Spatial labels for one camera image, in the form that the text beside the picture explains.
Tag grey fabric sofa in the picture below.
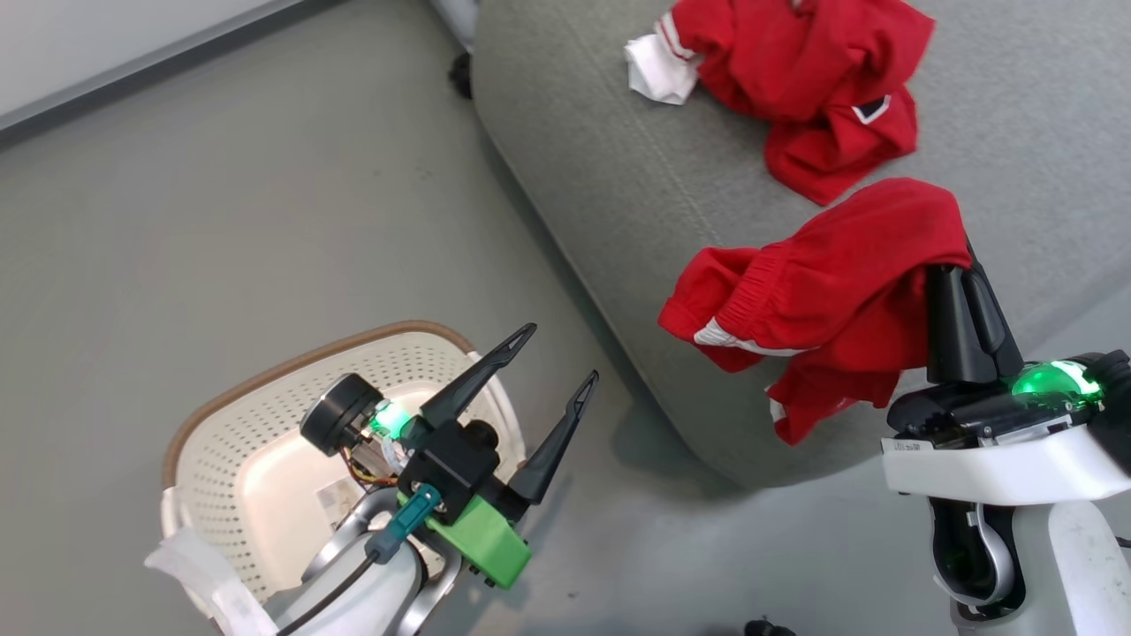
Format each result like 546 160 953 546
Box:
471 0 1131 491

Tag left camera teal plug cable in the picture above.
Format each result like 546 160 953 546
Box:
274 484 443 636

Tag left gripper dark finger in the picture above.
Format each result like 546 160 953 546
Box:
511 371 600 506
420 323 538 425

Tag white perforated laundry basket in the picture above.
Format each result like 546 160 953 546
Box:
146 320 527 636

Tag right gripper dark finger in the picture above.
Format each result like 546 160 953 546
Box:
961 240 1024 381
926 265 977 382

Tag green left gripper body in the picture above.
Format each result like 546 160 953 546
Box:
300 373 533 591

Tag red shorts white stripes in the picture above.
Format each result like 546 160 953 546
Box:
658 178 973 447

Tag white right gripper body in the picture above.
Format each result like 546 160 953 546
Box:
881 358 1131 506

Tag red and white jersey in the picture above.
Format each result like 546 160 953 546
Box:
624 0 936 207

